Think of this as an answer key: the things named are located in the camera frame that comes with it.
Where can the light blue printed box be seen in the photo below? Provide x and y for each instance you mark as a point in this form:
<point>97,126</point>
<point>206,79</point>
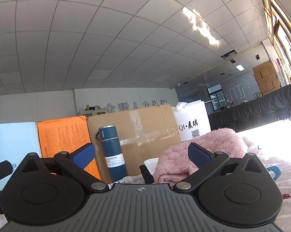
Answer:
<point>17,140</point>

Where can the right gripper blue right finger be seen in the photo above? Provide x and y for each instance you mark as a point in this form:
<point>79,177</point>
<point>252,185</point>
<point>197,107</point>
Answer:
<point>209,165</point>

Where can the orange printed box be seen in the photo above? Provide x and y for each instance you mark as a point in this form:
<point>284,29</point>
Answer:
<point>66,134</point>

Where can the blue thermos bottle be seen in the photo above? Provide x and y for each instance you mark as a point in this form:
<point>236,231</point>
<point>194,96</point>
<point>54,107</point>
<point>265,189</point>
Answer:
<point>113,155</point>

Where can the stacked cardboard boxes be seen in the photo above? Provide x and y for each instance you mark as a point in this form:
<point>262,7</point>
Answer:
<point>266,78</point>

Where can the black leather sofa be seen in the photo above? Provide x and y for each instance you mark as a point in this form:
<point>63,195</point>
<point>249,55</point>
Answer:
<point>266,109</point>

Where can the large brown cardboard box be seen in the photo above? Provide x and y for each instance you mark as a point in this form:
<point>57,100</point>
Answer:
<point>144,133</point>

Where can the pink knitted sweater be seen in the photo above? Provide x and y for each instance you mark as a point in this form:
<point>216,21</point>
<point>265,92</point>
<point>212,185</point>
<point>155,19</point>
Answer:
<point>174,165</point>

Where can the beige glass door cabinet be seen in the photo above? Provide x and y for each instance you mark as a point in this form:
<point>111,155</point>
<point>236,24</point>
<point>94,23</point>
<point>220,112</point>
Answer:
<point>89,113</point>

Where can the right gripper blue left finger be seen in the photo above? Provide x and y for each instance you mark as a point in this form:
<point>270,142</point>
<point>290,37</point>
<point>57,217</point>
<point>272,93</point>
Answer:
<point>73,164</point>

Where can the white folded garment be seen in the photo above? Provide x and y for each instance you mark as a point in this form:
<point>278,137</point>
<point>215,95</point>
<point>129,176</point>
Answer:
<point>151,165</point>

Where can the white shopping bag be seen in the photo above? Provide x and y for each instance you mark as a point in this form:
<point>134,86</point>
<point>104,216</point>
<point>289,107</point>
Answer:
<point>192,119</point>

